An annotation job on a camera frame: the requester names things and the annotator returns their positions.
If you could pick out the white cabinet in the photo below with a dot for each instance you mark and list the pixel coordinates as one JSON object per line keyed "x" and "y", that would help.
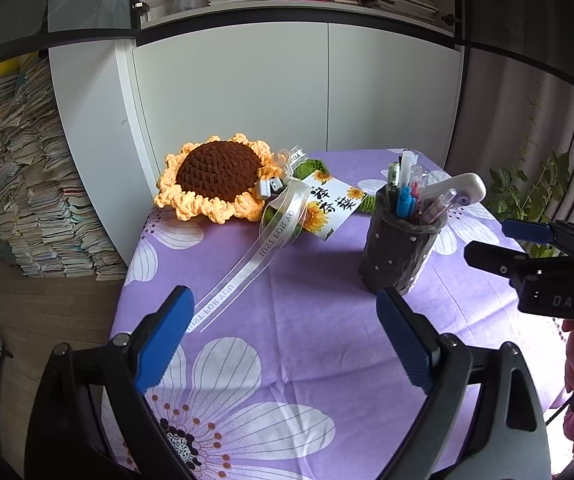
{"x": 267, "y": 85}

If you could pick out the purple floral tablecloth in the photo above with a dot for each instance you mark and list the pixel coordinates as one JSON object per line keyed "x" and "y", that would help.
{"x": 307, "y": 310}

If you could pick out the tall pile of books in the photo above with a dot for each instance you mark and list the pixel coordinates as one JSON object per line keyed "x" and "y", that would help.
{"x": 32, "y": 185}

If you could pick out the blue pen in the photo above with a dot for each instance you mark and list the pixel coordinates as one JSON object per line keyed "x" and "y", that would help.
{"x": 405, "y": 202}

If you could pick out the sunflower gift card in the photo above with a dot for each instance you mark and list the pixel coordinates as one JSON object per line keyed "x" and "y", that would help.
{"x": 334, "y": 205}

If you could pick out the dark dotted pen holder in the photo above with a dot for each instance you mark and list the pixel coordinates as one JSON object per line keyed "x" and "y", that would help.
{"x": 397, "y": 255}

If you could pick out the green potted plant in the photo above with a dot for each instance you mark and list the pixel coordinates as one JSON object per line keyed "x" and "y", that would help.
{"x": 512, "y": 185}

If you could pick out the black marker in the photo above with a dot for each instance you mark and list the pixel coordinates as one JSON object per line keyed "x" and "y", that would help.
{"x": 392, "y": 180}

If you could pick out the grey pink curtain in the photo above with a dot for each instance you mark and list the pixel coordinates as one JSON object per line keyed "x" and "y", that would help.
{"x": 507, "y": 110}

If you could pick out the clear red pen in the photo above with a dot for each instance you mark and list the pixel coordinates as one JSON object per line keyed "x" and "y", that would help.
{"x": 415, "y": 191}

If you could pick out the small white plastic box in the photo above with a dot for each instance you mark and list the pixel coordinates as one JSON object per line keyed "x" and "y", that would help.
{"x": 268, "y": 188}

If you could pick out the white printed ribbon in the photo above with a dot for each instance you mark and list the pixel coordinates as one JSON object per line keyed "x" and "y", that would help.
{"x": 277, "y": 235}

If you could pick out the white purple correction tape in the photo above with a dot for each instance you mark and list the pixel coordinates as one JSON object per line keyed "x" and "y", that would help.
{"x": 462, "y": 187}

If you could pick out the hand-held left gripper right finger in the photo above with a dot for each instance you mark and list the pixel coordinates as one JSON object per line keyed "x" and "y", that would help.
{"x": 407, "y": 340}

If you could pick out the crochet sunflower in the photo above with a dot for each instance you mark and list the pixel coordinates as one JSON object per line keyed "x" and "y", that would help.
{"x": 217, "y": 170}

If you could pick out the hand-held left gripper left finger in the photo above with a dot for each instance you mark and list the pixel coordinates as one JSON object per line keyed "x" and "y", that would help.
{"x": 164, "y": 340}

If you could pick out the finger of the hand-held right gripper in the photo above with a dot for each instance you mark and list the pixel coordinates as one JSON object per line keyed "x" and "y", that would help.
{"x": 527, "y": 230}
{"x": 492, "y": 257}

